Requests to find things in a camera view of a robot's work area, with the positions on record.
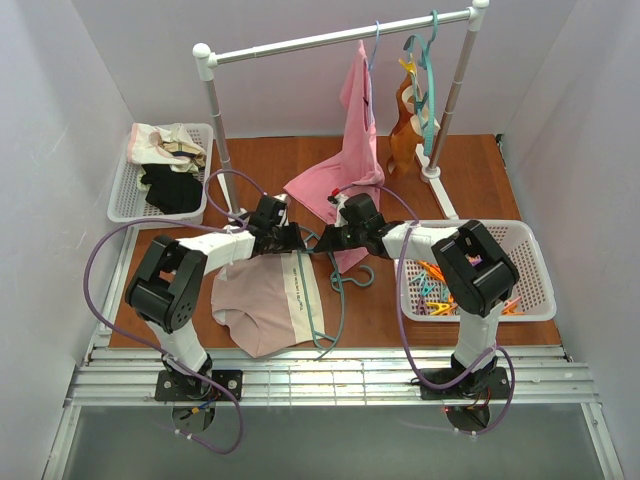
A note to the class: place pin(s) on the pink t-shirt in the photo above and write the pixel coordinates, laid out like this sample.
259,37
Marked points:
355,167

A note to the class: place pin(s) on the black garment in basket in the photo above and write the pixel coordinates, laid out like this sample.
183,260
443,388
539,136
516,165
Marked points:
169,191

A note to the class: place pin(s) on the blue thin hanger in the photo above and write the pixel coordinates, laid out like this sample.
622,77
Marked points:
370,64

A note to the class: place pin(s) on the white clothespin basket right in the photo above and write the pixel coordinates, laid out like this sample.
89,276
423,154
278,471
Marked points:
532,298

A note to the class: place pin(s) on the mauve underwear white waistband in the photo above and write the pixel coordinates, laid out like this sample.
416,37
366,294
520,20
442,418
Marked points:
269,302

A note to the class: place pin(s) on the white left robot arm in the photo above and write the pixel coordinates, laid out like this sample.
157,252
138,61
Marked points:
165,288

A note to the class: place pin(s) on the white laundry basket left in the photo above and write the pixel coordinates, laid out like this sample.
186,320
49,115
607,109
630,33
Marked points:
128,196

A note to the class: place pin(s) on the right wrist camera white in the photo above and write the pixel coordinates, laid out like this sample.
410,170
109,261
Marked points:
337,199

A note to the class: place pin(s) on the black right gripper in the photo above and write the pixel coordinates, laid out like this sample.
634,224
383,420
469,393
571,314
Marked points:
338,238

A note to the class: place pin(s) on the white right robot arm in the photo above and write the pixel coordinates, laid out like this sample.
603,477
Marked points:
478,273

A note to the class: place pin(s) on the teal hanger on right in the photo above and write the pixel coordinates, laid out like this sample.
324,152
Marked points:
424,86

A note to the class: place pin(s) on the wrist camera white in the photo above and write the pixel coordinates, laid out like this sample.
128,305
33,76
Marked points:
337,199
282,202

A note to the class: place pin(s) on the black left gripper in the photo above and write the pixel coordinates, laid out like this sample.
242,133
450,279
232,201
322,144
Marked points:
288,238

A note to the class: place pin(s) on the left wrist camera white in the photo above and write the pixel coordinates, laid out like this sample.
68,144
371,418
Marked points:
282,202

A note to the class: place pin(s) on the cream pink garment in basket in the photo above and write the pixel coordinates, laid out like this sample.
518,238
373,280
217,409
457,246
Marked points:
172,147

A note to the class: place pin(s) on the pile of coloured clothespins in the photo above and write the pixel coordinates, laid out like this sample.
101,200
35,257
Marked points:
427,285

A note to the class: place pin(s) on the aluminium mounting rail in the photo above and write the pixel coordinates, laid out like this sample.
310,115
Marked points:
345,377

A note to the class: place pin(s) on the yellow clothespin on hanger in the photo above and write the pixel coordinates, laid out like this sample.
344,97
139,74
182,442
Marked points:
410,67

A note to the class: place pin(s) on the brown beige underwear hanging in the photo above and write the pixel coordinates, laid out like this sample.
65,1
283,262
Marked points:
406,135

